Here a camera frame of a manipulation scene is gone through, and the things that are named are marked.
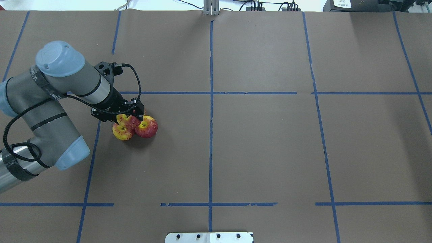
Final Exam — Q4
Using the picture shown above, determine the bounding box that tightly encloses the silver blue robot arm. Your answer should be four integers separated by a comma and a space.
1, 40, 145, 193

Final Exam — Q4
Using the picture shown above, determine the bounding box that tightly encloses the black box device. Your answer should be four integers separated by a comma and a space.
322, 0, 392, 12

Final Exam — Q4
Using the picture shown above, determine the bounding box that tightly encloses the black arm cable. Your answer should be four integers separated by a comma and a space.
3, 63, 141, 169

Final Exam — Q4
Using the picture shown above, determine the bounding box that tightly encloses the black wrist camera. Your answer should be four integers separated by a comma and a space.
93, 62, 125, 85

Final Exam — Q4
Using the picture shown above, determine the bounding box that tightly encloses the red yellow apple back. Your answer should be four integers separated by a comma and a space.
112, 123, 135, 141

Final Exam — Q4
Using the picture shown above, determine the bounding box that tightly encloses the red yellow apple front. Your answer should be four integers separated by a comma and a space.
134, 115, 158, 138

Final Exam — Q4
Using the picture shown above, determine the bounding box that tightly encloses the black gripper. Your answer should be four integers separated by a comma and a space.
90, 89, 145, 123

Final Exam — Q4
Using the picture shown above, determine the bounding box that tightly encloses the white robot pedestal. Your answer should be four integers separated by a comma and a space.
165, 232, 254, 243

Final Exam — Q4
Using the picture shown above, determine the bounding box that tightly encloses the carried red yellow apple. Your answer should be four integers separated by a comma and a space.
123, 115, 147, 129

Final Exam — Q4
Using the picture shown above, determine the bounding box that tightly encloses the red yellow apple left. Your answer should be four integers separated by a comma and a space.
116, 114, 129, 126

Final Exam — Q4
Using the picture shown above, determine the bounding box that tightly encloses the aluminium frame post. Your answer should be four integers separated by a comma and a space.
202, 0, 220, 16

